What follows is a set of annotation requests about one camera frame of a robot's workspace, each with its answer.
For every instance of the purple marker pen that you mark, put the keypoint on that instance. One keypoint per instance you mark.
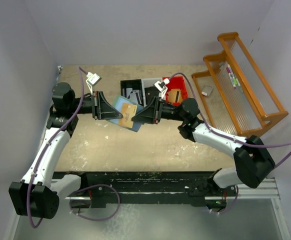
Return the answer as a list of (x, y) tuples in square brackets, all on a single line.
[(231, 76)]

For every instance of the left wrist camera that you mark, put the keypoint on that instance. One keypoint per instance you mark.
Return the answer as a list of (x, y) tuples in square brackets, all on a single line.
[(91, 80)]

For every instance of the black plastic bin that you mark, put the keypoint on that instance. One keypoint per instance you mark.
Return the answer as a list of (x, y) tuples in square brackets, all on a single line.
[(133, 83)]

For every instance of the wooden tiered rack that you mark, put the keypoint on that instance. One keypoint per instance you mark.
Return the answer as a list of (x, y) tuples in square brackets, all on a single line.
[(252, 112)]

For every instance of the small grey box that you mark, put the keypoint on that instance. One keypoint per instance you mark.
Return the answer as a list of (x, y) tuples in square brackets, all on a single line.
[(206, 90)]

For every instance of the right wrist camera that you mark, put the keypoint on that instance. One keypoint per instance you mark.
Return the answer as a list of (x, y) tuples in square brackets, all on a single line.
[(162, 88)]

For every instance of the white plastic bin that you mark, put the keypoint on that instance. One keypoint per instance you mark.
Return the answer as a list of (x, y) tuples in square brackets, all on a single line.
[(147, 82)]

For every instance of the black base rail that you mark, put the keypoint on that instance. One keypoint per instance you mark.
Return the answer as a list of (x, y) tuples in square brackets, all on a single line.
[(194, 188)]

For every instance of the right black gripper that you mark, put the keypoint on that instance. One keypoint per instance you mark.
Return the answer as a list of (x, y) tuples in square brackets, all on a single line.
[(152, 113)]

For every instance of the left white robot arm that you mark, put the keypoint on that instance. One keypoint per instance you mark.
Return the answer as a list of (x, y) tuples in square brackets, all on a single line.
[(36, 195)]

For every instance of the red plastic bin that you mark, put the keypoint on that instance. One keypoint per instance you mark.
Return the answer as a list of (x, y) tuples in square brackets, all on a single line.
[(177, 82)]

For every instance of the green marker pen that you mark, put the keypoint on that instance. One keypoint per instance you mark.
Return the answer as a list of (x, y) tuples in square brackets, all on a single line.
[(237, 84)]

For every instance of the grey cards in bin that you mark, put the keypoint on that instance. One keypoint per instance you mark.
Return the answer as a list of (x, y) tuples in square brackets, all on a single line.
[(133, 95)]

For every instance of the black wallet in bin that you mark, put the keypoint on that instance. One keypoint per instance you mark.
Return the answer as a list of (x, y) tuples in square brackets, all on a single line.
[(150, 92)]

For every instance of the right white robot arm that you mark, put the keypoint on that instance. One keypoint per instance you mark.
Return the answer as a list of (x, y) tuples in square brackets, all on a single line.
[(252, 160)]

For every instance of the orange packets in bin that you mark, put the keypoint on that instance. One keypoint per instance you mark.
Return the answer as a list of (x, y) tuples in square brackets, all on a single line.
[(181, 99)]

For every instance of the gold embossed credit card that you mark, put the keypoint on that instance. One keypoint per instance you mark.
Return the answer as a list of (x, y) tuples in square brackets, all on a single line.
[(128, 111)]

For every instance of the green leather card holder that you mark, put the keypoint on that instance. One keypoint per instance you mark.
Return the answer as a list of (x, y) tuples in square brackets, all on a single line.
[(117, 103)]

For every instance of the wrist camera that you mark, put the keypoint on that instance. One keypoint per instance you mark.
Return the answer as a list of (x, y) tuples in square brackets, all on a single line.
[(91, 80), (162, 88)]

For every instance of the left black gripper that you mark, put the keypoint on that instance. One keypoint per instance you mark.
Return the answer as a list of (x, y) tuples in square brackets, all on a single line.
[(101, 108)]

